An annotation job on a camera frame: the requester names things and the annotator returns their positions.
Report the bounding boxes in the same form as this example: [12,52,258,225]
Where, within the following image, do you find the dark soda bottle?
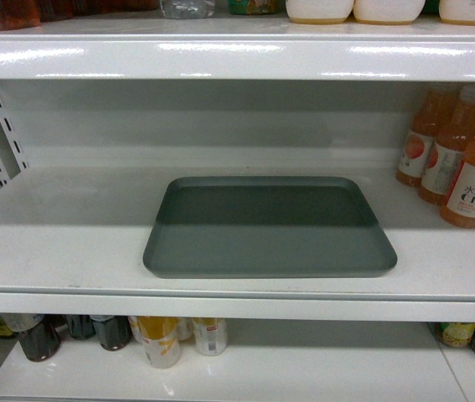
[17,316,61,362]
[90,315,132,351]

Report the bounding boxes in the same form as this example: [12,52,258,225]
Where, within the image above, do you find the white jug left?
[286,0,354,25]

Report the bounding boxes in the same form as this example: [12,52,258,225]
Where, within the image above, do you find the white jug middle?
[353,0,426,25]

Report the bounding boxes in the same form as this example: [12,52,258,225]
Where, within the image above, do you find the grey rectangular serving tray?
[142,176,398,279]

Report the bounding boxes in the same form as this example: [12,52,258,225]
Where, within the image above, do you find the orange juice bottle middle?
[418,84,475,205]

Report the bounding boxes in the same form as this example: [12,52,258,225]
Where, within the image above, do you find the clear water bottle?
[159,0,215,19]

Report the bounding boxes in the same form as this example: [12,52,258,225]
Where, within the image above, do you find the yellow white drink can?
[137,316,181,369]

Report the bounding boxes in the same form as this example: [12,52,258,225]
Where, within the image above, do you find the orange juice bottle back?
[395,82,458,188]

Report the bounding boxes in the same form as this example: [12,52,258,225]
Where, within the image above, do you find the dark soda bottle right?
[90,315,132,351]

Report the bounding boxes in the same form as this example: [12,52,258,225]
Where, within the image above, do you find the white jug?
[286,0,354,25]
[353,0,426,25]
[439,0,475,25]

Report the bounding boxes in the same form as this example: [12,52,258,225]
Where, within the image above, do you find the white metal shelf unit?
[0,10,475,401]

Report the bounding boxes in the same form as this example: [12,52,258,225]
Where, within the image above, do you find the white jug right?
[439,0,475,25]

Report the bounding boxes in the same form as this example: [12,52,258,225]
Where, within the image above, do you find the yellow label tea bottle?
[434,322,475,348]

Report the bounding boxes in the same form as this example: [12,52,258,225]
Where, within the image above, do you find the dark soda bottle left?
[17,316,61,362]

